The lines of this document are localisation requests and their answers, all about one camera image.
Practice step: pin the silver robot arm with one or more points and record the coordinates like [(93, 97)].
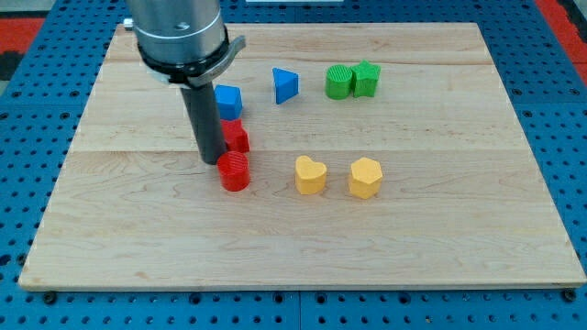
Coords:
[(186, 43)]

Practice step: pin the blue triangle block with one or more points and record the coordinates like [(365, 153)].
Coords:
[(286, 85)]

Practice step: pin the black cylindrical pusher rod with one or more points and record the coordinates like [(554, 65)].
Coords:
[(202, 110)]

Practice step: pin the green star block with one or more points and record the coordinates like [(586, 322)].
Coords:
[(365, 77)]

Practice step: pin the yellow heart block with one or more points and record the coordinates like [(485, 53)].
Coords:
[(309, 176)]

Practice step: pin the light wooden board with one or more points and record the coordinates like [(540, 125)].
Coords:
[(462, 204)]

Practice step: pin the yellow hexagon block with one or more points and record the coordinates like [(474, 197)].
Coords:
[(365, 178)]

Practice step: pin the green cylinder block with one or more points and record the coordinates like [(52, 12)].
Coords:
[(338, 82)]

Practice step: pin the blue cube block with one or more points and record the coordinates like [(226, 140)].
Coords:
[(229, 101)]

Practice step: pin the red cylinder block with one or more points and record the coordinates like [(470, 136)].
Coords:
[(233, 168)]

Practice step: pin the red star block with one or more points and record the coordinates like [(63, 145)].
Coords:
[(236, 137)]

